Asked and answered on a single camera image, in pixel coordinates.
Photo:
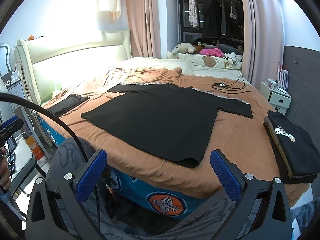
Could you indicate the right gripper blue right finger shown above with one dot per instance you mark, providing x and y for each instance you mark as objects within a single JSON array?
[{"x": 272, "y": 220}]

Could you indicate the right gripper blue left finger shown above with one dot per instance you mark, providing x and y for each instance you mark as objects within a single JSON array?
[{"x": 43, "y": 217}]

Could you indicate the black t-shirt patterned trim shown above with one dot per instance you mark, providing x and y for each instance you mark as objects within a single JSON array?
[{"x": 164, "y": 120}]

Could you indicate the person's left hand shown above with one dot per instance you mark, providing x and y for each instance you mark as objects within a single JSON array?
[{"x": 4, "y": 171}]

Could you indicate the brown fleece blanket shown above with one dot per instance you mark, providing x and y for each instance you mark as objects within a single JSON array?
[{"x": 244, "y": 141}]

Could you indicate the folded black cloth near headboard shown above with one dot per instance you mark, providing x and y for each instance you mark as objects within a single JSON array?
[{"x": 67, "y": 104}]

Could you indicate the cream padded headboard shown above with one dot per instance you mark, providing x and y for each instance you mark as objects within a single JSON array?
[{"x": 50, "y": 63}]

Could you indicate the white bedside cabinet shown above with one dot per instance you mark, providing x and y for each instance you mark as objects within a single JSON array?
[{"x": 278, "y": 100}]

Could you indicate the white bed sheet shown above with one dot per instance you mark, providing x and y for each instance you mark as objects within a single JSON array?
[{"x": 179, "y": 72}]

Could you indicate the pink plush toy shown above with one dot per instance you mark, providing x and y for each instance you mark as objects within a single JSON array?
[{"x": 216, "y": 52}]

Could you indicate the cream plush toy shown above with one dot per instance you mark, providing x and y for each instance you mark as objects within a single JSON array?
[{"x": 183, "y": 48}]

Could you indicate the pink curtain left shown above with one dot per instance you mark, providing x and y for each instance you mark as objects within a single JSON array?
[{"x": 143, "y": 17}]

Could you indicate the pink curtain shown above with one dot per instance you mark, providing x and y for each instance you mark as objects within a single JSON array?
[
  {"x": 263, "y": 40},
  {"x": 143, "y": 17}
]

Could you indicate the hanging floral garment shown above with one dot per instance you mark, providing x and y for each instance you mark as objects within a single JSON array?
[{"x": 193, "y": 14}]

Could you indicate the hanging black coat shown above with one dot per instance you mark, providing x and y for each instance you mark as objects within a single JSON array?
[{"x": 211, "y": 11}]

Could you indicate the pink curtain right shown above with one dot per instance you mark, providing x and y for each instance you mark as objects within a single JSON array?
[{"x": 263, "y": 40}]

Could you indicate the white wire rack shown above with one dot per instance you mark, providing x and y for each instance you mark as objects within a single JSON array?
[{"x": 282, "y": 77}]

